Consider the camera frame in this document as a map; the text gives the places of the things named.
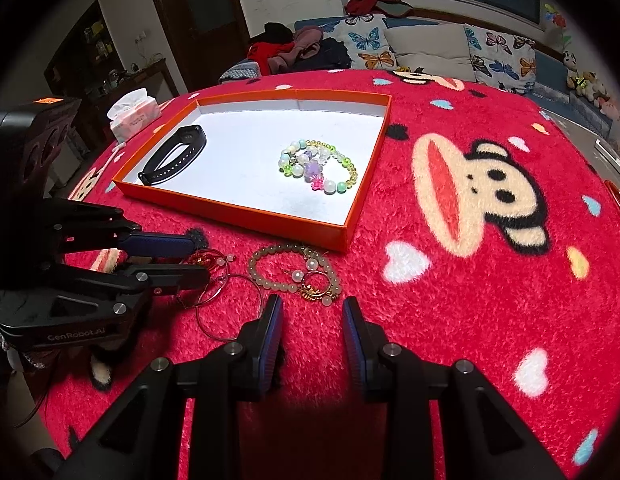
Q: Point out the blue sofa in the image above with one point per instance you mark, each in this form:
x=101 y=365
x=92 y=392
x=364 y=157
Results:
x=315 y=24

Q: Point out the grey striped cloth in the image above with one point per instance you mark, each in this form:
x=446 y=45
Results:
x=237 y=72

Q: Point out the red garment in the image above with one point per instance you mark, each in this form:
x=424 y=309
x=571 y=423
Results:
x=270 y=55

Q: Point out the red monkey print blanket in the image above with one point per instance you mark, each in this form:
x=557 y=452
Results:
x=440 y=310

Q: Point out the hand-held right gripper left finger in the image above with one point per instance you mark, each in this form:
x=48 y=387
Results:
x=272 y=340

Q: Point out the dark navy garment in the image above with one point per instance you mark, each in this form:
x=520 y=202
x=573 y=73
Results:
x=332 y=52

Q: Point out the pile of plush toys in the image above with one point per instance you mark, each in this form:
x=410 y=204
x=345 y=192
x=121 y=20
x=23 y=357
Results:
x=587 y=85

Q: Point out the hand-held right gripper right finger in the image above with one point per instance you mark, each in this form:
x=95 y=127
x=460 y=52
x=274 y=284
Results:
x=352 y=345

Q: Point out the black smart band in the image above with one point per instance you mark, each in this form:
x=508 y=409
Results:
x=195 y=137

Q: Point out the butterfly print pillow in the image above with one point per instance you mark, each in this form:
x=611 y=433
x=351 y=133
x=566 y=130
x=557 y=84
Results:
x=500 y=57
x=367 y=42

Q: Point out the dark wooden door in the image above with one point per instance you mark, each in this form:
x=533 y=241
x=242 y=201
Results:
x=200 y=20

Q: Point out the dark shelf cabinet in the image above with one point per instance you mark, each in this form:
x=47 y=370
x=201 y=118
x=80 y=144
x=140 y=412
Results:
x=85 y=50

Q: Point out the white T-shaped stick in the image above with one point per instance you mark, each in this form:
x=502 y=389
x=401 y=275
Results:
x=119 y=145

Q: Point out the pink tissue pack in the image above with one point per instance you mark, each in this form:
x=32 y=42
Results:
x=135 y=120

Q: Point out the black garment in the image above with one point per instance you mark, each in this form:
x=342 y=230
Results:
x=277 y=32

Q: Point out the pink garment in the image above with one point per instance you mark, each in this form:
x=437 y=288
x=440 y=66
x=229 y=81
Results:
x=302 y=42

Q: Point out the plain beige cushion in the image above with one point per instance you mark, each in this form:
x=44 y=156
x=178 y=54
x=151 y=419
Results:
x=430 y=50

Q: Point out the gold pearl dangle earrings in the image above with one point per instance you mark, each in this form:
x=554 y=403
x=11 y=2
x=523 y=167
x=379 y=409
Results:
x=312 y=290

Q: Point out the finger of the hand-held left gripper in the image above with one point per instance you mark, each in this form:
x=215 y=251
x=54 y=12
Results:
x=182 y=279
x=157 y=245

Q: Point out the brown wooden side table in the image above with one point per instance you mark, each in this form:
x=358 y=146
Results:
x=150 y=77

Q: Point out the red cloth with dark trim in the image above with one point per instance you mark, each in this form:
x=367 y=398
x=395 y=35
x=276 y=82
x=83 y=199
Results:
x=365 y=4

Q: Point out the colourful pinwheel decoration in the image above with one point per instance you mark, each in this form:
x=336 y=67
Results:
x=555 y=17

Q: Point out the silver hoop with red charm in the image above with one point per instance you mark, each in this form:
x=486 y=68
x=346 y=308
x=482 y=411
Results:
x=197 y=260

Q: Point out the orange jewelry tray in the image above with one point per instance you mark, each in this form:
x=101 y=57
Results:
x=250 y=195

